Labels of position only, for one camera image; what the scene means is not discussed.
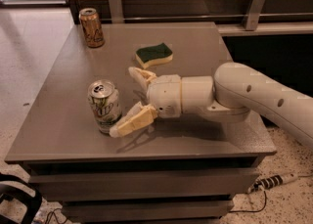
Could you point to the white green 7up can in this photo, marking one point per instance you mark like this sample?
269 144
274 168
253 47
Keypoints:
103 99

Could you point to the brown gold soda can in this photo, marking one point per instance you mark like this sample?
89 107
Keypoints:
91 27

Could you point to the upper cabinet drawer front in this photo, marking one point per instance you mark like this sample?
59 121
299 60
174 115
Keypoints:
144 185

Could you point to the grey drawer cabinet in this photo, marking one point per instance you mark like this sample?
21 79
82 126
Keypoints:
59 135

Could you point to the black chair part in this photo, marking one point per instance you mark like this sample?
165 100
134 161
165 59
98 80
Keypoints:
9 193

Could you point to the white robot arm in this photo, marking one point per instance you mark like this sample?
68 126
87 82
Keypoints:
228 95

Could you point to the white power strip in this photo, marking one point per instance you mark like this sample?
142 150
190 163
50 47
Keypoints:
271 182

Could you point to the lower cabinet drawer front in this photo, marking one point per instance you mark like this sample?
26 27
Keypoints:
146 211

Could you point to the left grey metal bracket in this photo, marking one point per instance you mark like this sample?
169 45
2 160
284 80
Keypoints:
116 11

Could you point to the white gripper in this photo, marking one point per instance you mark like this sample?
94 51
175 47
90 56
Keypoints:
164 96

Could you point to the right grey metal bracket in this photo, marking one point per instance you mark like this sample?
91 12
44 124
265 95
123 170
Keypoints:
251 18

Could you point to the green yellow sponge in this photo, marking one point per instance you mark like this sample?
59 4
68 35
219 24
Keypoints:
154 55

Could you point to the grey metal bracket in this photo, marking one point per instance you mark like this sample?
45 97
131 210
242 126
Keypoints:
251 18
116 11

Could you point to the cabinet drawer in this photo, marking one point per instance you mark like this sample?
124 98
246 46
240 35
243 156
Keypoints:
144 185
146 211

